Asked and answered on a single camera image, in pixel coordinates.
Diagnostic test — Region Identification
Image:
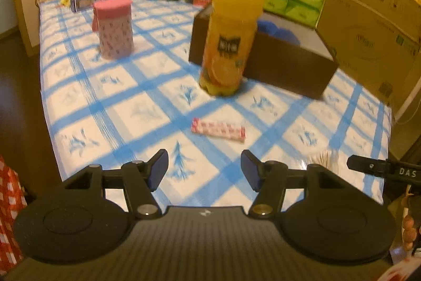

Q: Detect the large cardboard box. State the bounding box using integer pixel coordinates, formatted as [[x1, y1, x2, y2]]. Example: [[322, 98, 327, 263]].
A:
[[315, 0, 421, 114]]

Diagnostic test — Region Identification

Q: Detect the pink patterned cup with lid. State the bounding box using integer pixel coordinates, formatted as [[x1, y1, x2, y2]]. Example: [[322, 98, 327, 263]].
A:
[[91, 0, 135, 60]]

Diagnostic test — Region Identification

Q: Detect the pink patterned candy bar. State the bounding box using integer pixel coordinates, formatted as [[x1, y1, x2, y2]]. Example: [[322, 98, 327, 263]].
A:
[[191, 117, 247, 143]]

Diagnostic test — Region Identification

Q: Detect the wooden bead bracelet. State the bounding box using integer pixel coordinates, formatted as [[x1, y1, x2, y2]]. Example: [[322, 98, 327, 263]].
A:
[[402, 195, 421, 252]]

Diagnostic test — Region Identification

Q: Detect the dark brown storage box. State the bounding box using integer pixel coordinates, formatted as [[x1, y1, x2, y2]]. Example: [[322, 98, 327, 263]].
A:
[[188, 3, 340, 101]]

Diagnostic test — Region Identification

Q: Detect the blue soft item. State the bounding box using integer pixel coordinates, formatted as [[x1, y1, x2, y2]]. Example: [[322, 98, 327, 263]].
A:
[[257, 20, 300, 46]]

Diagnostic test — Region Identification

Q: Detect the blue checked tablecloth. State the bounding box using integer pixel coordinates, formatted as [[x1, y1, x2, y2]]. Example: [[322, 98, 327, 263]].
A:
[[36, 0, 393, 206]]

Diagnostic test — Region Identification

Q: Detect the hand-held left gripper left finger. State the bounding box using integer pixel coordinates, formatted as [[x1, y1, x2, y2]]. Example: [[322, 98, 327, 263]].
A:
[[63, 149, 170, 220]]

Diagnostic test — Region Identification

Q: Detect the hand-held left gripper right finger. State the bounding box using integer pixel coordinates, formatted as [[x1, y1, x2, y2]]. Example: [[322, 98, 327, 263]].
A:
[[241, 150, 350, 220]]

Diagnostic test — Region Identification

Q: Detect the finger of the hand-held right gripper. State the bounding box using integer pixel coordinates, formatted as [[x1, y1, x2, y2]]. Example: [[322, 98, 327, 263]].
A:
[[346, 155, 390, 177]]

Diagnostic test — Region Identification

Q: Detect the red checked bag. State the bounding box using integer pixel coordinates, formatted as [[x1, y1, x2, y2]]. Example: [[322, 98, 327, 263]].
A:
[[0, 154, 28, 270]]

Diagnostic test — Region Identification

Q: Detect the orange juice bottle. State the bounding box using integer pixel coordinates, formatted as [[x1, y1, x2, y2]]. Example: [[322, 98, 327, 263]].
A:
[[199, 0, 265, 96]]

